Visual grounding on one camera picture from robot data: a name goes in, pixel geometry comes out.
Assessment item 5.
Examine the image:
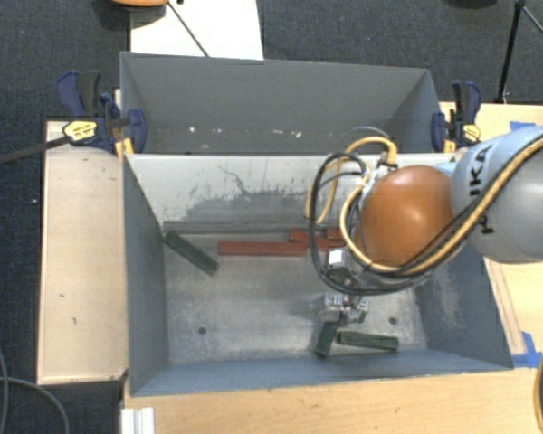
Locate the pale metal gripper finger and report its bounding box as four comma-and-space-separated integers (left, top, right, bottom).
318, 294, 344, 324
343, 296, 369, 325

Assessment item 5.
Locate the dark green flat block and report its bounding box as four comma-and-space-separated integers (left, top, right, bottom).
162, 229, 220, 277
335, 329, 400, 353
313, 320, 341, 359

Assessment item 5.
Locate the red-brown flat block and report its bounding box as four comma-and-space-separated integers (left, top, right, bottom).
216, 240, 310, 258

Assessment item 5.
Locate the grey metal bin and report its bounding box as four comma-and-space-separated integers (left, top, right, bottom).
119, 51, 515, 398

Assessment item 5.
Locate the pale wood flat board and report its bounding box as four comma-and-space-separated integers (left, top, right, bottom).
35, 119, 130, 386

